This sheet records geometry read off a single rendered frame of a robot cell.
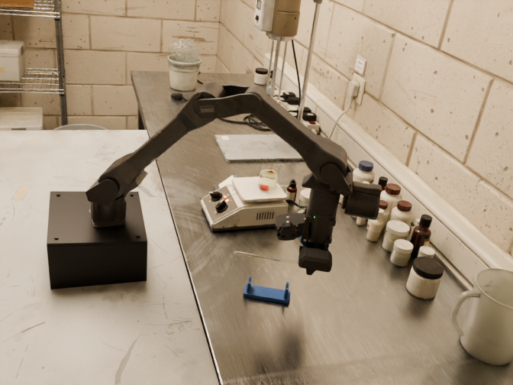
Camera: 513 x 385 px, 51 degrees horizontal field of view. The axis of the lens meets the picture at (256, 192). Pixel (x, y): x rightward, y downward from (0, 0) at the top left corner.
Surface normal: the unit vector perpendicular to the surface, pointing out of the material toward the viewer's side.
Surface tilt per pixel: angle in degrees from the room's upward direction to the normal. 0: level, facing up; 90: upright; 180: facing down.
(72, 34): 90
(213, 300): 0
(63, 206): 4
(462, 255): 90
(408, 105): 90
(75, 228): 4
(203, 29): 90
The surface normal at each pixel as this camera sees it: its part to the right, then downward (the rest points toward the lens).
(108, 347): 0.11, -0.87
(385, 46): -0.95, 0.04
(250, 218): 0.30, 0.48
